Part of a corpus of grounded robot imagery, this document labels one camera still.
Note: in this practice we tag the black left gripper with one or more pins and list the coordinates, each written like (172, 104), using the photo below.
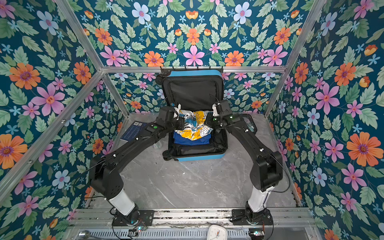
(181, 125)

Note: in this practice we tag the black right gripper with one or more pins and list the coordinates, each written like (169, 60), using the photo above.
(208, 121)

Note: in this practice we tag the white yellow teal printed garment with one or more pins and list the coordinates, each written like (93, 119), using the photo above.
(195, 127)

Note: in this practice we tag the blue t-shirt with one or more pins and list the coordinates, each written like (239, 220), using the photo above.
(178, 139)

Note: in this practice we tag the clear black-trimmed toiletry pouch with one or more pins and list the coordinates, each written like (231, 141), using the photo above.
(249, 122)

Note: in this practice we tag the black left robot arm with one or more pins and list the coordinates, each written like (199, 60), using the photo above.
(105, 172)

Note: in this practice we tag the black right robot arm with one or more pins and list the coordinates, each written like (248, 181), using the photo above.
(267, 169)

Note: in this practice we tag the dark blue paperback book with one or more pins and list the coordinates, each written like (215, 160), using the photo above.
(133, 131)

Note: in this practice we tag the blue hard-shell suitcase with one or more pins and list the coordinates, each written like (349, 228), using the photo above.
(193, 94)

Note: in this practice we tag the white desk clock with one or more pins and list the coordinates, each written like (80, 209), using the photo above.
(216, 232)

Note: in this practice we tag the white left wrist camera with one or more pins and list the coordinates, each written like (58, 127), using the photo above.
(177, 108)

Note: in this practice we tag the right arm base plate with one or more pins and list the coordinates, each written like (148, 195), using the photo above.
(252, 216)

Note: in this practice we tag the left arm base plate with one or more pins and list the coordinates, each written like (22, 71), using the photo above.
(135, 219)

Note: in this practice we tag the aluminium cage frame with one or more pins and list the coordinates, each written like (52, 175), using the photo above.
(71, 72)

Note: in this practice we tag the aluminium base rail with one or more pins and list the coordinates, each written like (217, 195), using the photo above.
(195, 218)

